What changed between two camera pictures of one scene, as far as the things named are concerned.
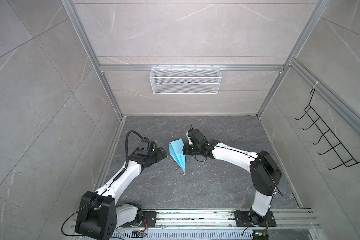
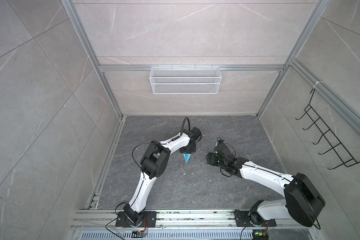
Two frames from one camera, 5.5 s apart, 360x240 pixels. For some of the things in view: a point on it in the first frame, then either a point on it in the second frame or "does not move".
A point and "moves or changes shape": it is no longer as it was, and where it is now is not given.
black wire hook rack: [328, 134] does not move
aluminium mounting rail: [289, 219] does not move
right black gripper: [185, 149] to [211, 158]
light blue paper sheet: [176, 150] moves or changes shape
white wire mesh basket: [185, 80] does not move
